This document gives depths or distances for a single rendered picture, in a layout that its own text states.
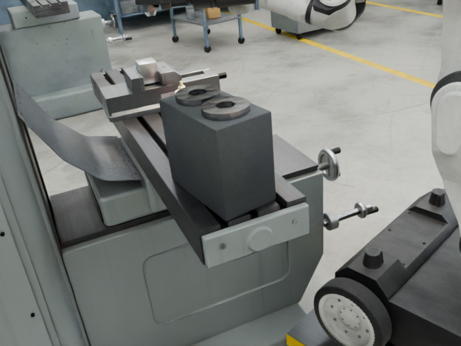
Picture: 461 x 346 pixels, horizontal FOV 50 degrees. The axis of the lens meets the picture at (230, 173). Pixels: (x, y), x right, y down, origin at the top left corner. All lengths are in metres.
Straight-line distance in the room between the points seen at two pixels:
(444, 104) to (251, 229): 0.47
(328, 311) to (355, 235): 1.11
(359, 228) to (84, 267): 1.47
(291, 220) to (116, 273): 0.61
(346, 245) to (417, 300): 1.12
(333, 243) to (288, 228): 1.39
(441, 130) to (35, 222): 0.93
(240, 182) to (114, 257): 0.58
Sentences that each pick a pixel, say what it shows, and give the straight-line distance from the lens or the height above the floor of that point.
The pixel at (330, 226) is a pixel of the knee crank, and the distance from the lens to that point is 1.64.
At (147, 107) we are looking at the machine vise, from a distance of 1.48.
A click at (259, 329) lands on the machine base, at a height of 0.20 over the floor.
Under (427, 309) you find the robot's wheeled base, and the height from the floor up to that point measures 0.57.
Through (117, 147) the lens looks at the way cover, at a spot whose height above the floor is 0.83.
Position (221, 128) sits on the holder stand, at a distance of 0.84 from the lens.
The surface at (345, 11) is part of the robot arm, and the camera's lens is 1.20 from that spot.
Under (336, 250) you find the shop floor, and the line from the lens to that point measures 2.32.
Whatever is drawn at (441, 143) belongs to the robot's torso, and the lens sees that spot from 1.14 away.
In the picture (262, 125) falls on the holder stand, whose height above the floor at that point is 1.07.
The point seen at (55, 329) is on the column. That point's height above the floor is 0.50.
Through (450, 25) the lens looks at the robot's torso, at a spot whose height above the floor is 1.17.
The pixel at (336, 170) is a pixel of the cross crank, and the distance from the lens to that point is 1.69.
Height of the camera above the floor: 1.42
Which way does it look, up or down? 28 degrees down
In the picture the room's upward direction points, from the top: 6 degrees counter-clockwise
